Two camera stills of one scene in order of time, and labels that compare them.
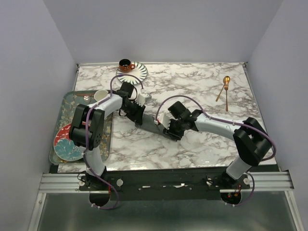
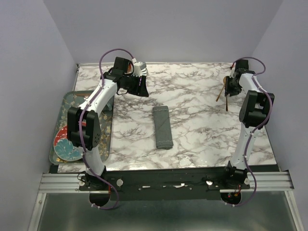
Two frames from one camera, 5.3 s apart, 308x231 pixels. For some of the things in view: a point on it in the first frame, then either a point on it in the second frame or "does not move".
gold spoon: (225, 81) does not move
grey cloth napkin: (148, 123) to (162, 129)
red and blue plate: (65, 147) does not move
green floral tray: (70, 99) does not move
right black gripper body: (176, 129) to (231, 87)
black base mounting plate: (179, 184) does not move
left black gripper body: (133, 110) to (132, 83)
